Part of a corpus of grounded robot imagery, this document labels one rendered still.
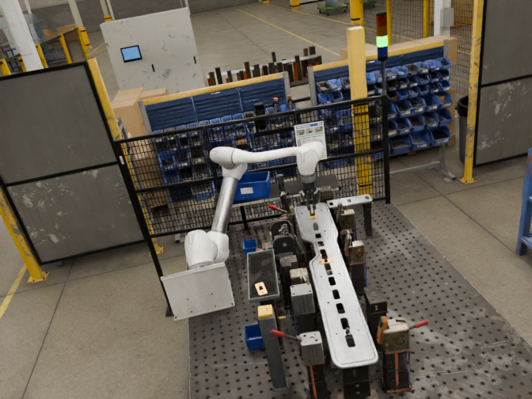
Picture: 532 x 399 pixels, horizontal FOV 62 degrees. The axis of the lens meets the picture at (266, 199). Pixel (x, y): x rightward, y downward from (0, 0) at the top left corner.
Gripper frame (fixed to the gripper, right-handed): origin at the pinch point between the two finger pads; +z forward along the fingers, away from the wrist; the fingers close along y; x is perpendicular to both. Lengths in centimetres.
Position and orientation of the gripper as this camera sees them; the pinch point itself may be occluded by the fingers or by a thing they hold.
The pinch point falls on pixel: (312, 210)
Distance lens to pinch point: 279.9
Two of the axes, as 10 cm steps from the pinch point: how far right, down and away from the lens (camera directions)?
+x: 0.6, 4.6, -8.9
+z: 1.5, 8.8, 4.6
